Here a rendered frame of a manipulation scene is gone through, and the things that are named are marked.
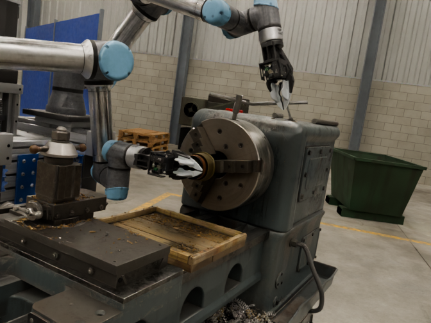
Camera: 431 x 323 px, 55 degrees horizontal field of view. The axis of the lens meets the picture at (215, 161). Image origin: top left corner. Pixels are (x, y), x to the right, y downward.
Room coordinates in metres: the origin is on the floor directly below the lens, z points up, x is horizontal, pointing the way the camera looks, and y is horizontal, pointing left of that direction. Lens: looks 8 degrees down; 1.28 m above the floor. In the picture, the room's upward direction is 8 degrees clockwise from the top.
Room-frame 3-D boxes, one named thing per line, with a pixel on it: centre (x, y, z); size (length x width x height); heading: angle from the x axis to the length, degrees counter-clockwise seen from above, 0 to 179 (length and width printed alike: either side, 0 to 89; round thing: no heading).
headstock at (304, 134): (1.78, -0.21, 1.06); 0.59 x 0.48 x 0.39; 151
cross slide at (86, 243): (0.88, 0.29, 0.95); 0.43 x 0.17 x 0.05; 61
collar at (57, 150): (0.91, 0.35, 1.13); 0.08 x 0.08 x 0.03
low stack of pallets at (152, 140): (9.46, 1.68, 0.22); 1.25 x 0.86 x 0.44; 170
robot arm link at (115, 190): (1.37, 0.32, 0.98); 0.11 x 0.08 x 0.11; 35
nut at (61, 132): (0.91, 0.35, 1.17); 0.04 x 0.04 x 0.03
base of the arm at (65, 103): (1.64, 0.61, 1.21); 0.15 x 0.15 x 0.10
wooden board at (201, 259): (1.18, 0.10, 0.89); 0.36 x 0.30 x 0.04; 61
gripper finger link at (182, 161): (1.22, 0.08, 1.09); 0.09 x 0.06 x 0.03; 61
